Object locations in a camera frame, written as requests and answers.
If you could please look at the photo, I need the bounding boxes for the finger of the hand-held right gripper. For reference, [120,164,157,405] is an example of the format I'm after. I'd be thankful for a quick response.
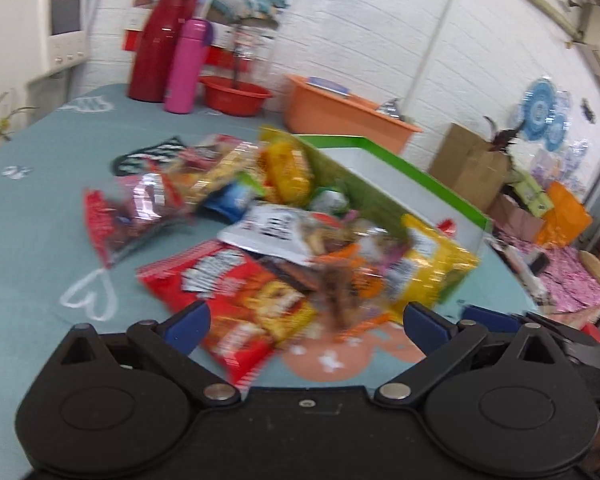
[461,305,561,340]

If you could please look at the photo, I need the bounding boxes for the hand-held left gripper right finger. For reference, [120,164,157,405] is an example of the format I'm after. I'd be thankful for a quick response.
[374,301,571,407]

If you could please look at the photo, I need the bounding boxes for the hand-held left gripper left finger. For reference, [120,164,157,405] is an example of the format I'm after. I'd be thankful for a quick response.
[47,301,242,406]

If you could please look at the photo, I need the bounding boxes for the pile of assorted snack packets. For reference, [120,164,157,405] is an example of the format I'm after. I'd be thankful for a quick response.
[82,129,481,386]

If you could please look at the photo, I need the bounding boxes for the white printed snack pouch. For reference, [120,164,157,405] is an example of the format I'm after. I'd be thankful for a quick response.
[217,204,331,267]

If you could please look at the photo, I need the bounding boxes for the green cardboard box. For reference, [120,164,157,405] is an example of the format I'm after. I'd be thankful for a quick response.
[292,134,494,308]

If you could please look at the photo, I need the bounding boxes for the small green snack pouch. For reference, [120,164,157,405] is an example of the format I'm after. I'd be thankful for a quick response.
[309,187,350,215]

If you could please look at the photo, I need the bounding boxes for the clear yellow chips packet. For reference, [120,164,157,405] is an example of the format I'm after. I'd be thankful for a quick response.
[256,129,315,207]

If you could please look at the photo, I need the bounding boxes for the white power strip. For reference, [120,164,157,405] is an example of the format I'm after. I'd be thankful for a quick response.
[485,237,546,306]

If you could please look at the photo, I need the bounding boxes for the pink floral cloth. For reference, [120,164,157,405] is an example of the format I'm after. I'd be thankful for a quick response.
[490,230,600,313]

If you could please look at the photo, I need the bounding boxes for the small tan cardboard box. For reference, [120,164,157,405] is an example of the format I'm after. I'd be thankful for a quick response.
[490,195,546,243]

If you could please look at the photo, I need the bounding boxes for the orange bag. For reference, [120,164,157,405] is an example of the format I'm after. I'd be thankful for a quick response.
[536,181,593,249]

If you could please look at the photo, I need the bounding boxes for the small pale green box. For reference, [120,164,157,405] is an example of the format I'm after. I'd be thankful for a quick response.
[511,172,555,218]

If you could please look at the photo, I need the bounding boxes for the large brown cardboard box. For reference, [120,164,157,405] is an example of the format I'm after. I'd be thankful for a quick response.
[429,123,512,212]

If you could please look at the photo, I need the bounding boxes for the dark red dried plant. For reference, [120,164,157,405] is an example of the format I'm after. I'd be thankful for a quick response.
[482,116,521,153]

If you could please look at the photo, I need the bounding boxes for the small blue paper fan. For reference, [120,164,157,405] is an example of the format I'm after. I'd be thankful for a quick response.
[550,112,574,152]

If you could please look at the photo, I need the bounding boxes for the large blue paper fan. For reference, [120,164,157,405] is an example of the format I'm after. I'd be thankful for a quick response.
[522,77,557,142]

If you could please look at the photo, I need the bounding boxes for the shiny metal utensil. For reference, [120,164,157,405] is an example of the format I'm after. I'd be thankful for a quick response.
[380,99,407,121]

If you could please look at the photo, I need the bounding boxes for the orange plastic tub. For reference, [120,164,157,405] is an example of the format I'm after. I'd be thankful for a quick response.
[284,74,424,155]

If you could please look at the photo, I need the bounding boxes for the red plastic basin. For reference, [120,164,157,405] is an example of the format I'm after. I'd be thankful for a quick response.
[200,76,273,117]

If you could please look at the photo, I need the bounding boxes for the pink thermos bottle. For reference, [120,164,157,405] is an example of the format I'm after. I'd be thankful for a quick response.
[164,18,214,114]

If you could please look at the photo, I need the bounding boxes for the blue round lid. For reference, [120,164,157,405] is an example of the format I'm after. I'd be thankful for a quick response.
[307,77,353,97]

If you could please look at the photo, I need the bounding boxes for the dark brown stick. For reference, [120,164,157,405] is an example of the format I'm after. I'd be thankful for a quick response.
[231,42,243,91]

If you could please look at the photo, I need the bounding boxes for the large red thermos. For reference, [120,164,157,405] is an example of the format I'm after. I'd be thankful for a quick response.
[127,0,203,103]

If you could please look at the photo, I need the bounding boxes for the dried plant stems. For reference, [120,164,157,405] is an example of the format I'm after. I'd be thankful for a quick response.
[0,89,38,153]

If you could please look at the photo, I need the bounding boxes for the beige old monitor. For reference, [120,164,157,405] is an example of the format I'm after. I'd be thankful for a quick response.
[0,0,88,80]

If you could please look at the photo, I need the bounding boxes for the pale floral wall decoration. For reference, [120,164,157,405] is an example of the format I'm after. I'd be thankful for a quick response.
[532,137,591,196]

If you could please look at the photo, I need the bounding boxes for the white wall pipe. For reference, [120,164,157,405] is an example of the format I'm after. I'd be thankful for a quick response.
[405,0,468,111]

